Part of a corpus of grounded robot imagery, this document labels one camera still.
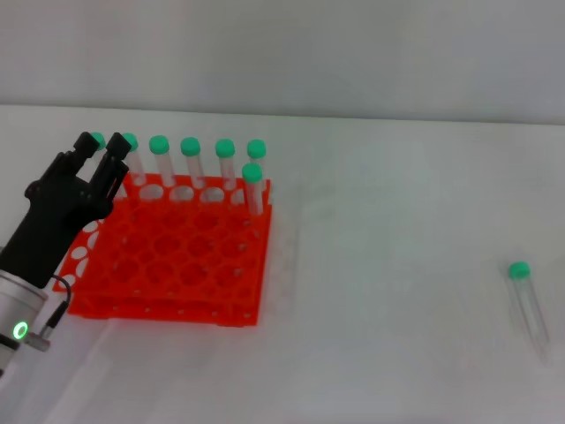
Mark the orange test tube rack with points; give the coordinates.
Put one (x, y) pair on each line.
(185, 265)

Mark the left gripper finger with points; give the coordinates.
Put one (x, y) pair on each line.
(70, 161)
(110, 170)

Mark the green-capped clear test tube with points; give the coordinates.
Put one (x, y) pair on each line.
(224, 148)
(519, 270)
(190, 146)
(100, 141)
(159, 144)
(256, 149)
(252, 172)
(133, 144)

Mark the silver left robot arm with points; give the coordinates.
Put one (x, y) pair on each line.
(17, 305)

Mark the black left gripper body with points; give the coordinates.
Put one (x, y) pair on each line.
(48, 216)

